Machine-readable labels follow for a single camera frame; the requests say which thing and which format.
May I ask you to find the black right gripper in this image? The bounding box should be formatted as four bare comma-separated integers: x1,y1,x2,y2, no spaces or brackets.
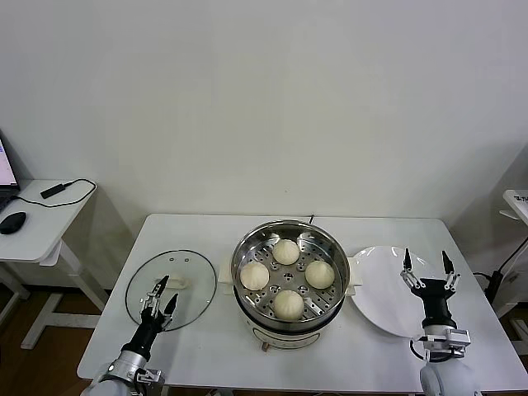
399,247,462,330

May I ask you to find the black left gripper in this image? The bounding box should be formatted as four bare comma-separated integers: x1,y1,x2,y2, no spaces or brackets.
122,275,180,359

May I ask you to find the round glass pot lid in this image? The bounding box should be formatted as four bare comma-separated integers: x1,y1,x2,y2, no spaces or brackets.
124,248,219,332

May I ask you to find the white steamed baozi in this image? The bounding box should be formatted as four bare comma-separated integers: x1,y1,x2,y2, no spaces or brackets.
239,262,271,290
271,238,301,266
304,260,335,290
273,290,305,322

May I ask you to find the stainless steel steamer basket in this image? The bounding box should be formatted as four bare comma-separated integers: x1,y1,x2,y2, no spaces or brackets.
229,220,351,327

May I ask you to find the white round plate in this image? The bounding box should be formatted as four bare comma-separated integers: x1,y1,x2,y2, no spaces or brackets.
348,245,451,338

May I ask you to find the black power adapter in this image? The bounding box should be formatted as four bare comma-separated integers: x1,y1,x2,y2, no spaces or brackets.
488,269,502,304

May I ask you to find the white electric cooker base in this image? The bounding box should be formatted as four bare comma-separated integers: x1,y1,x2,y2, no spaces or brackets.
216,255,362,352

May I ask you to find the white side table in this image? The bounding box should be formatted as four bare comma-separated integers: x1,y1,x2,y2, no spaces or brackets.
0,179,111,351

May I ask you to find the black usb dongle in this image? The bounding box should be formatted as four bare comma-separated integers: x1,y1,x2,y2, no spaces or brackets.
40,183,68,200

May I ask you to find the black computer mouse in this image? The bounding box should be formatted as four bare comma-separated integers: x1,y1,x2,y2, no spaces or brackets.
0,210,28,235

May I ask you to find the black laptop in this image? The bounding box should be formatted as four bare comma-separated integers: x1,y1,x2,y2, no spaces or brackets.
0,130,21,210

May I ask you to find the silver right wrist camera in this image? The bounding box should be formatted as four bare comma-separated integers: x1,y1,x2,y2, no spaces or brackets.
443,328,471,358

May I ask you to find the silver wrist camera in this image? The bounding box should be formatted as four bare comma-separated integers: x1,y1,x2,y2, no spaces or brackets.
134,368,163,387
443,328,471,358

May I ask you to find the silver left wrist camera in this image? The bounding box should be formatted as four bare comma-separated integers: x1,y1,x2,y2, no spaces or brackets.
134,368,163,387

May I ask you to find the black power cable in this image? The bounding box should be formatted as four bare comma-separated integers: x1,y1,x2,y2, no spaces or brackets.
471,233,528,278

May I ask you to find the thin black dongle cable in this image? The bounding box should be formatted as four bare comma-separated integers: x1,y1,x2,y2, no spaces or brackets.
10,178,97,207

